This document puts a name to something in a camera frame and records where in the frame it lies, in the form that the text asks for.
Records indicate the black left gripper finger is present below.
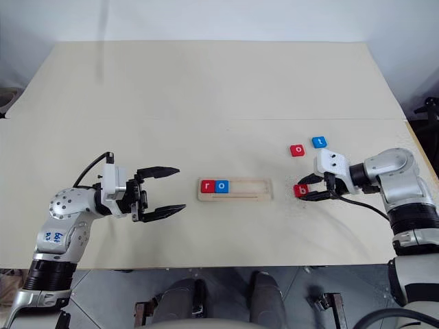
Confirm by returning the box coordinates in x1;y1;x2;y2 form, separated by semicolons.
141;204;187;224
136;166;181;182

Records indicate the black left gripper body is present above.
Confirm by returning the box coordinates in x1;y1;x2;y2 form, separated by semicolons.
118;173;150;223

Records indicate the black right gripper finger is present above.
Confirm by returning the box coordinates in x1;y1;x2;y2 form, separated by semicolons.
297;173;325;186
302;191;333;202

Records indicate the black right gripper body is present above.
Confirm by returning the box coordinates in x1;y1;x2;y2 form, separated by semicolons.
320;171;340;200

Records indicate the wooden letter tray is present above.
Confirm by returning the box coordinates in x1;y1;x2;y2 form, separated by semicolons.
196;178;274;202

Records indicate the dark rounded grey shape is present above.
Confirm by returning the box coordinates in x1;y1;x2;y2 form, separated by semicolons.
247;270;287;326
153;277;208;326

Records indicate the black chair base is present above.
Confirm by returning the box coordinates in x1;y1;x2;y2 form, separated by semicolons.
412;97;439;138

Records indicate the dark object beside table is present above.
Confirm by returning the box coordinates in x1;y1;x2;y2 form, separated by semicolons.
0;86;17;120

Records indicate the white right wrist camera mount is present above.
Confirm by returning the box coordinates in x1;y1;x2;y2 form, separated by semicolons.
314;148;365;195

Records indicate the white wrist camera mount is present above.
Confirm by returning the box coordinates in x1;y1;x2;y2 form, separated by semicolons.
100;163;130;218
314;148;365;195

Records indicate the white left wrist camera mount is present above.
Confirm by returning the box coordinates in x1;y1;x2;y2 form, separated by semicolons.
100;163;130;218

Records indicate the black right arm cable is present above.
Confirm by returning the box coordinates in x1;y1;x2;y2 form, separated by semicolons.
328;191;392;222

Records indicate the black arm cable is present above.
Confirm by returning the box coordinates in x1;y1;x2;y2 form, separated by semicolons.
328;191;392;222
72;151;115;189

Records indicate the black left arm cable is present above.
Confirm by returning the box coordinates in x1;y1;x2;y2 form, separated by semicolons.
72;151;115;189

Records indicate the rusty metal bracket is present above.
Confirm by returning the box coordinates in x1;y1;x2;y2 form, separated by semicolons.
307;291;346;329
134;300;154;327

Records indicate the black floor cable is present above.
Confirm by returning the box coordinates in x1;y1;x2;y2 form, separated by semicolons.
355;307;439;329

